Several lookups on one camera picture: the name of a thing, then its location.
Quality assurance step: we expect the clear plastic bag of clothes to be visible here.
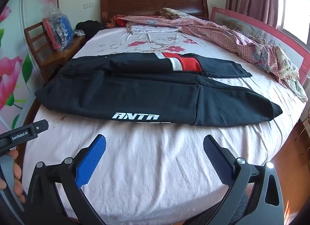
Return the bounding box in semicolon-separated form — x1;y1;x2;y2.
42;6;74;51

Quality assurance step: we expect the folded white pillowcase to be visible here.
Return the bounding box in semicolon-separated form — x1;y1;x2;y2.
126;22;181;34

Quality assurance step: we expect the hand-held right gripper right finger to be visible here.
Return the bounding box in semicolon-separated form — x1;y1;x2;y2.
203;135;285;225

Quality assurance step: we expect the window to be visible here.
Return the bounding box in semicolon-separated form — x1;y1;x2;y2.
276;0;310;39

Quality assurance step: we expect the wooden chair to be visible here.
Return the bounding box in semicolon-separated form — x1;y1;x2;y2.
24;22;86;84

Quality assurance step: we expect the floral printed wardrobe door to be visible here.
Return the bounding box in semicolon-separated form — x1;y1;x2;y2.
0;0;60;129

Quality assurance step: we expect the black clothes pile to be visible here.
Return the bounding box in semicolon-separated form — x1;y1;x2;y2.
76;20;107;39

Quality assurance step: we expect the pink patterned quilt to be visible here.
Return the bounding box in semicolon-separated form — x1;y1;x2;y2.
110;8;308;102

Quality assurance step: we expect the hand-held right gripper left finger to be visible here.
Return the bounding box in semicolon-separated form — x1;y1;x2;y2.
24;134;108;225

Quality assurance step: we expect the wooden headboard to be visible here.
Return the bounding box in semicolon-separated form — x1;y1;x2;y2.
100;0;209;23

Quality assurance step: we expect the pink bed guard rail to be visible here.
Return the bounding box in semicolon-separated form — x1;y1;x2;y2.
209;7;310;87

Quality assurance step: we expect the person's left hand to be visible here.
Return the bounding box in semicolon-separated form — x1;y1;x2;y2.
0;149;24;197

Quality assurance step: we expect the wooden bed with floral sheet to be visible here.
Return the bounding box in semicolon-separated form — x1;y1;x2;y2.
22;25;307;223

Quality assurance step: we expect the black ANTA sweatshirt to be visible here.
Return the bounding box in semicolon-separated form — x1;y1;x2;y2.
34;52;283;127

